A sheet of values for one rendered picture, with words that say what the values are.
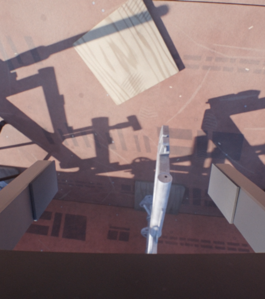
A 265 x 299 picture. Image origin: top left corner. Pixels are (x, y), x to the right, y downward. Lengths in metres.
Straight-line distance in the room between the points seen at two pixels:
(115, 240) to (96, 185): 0.36
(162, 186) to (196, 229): 0.87
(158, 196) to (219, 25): 0.64
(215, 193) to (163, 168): 0.58
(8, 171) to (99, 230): 0.71
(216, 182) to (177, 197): 1.22
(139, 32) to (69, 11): 0.27
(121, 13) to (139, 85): 0.27
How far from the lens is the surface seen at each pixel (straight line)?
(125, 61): 0.89
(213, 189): 0.17
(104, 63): 0.90
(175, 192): 1.35
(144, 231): 1.31
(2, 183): 1.72
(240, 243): 1.57
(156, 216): 0.82
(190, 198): 1.43
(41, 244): 1.50
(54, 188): 0.17
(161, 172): 0.72
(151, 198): 1.38
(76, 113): 1.07
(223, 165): 0.17
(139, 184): 1.30
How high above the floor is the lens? 0.86
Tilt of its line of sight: 49 degrees down
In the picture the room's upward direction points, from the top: 170 degrees counter-clockwise
